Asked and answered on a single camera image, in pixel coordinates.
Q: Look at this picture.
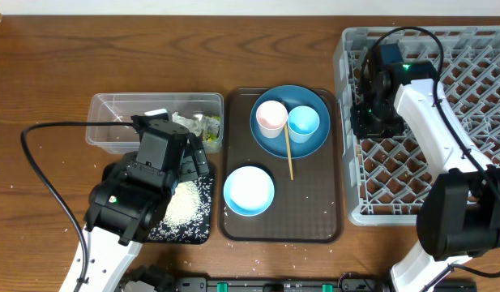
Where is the white napkin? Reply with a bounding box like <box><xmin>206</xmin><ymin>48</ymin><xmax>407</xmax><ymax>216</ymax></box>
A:
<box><xmin>172</xmin><ymin>112</ymin><xmax>203</xmax><ymax>137</ymax></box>

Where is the green white wrapper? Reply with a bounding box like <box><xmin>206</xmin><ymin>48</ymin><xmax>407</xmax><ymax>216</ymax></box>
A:
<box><xmin>200</xmin><ymin>116</ymin><xmax>220</xmax><ymax>141</ymax></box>

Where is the white rice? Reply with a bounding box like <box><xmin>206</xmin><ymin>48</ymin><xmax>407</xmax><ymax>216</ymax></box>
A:
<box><xmin>163</xmin><ymin>182</ymin><xmax>201</xmax><ymax>228</ymax></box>

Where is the light blue bowl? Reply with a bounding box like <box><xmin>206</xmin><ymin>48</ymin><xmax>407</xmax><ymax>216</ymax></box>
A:
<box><xmin>223</xmin><ymin>166</ymin><xmax>275</xmax><ymax>217</ymax></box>

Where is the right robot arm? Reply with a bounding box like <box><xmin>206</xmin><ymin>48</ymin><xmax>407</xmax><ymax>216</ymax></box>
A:
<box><xmin>352</xmin><ymin>61</ymin><xmax>500</xmax><ymax>291</ymax></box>

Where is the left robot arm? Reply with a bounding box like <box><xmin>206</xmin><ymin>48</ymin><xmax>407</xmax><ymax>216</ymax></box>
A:
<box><xmin>61</xmin><ymin>111</ymin><xmax>209</xmax><ymax>291</ymax></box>

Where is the grey plastic dishwasher rack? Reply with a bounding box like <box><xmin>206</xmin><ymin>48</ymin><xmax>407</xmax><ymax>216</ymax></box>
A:
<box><xmin>333</xmin><ymin>26</ymin><xmax>500</xmax><ymax>225</ymax></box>

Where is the clear plastic bin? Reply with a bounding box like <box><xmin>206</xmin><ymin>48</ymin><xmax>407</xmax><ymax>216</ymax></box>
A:
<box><xmin>86</xmin><ymin>92</ymin><xmax>224</xmax><ymax>154</ymax></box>

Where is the black plastic tray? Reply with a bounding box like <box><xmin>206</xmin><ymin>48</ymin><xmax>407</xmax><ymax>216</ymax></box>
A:
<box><xmin>86</xmin><ymin>156</ymin><xmax>215</xmax><ymax>247</ymax></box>

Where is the light blue cup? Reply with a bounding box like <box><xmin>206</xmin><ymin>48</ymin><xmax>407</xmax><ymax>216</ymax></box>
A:
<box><xmin>287</xmin><ymin>105</ymin><xmax>320</xmax><ymax>144</ymax></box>

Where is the dark blue plate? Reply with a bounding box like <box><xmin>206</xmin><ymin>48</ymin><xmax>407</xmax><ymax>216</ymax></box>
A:
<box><xmin>250</xmin><ymin>85</ymin><xmax>331</xmax><ymax>159</ymax></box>

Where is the left wooden chopstick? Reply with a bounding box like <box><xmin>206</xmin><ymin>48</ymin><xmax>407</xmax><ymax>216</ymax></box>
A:
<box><xmin>284</xmin><ymin>123</ymin><xmax>294</xmax><ymax>181</ymax></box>

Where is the pink cup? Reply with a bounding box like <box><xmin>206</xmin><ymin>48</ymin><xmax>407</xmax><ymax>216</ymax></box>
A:
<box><xmin>256</xmin><ymin>101</ymin><xmax>288</xmax><ymax>139</ymax></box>

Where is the brown serving tray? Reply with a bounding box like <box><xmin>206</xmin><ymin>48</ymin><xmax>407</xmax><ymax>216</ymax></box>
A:
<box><xmin>219</xmin><ymin>88</ymin><xmax>344</xmax><ymax>243</ymax></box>

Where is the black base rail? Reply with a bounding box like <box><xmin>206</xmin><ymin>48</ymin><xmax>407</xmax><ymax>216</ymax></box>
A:
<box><xmin>119</xmin><ymin>265</ymin><xmax>478</xmax><ymax>292</ymax></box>

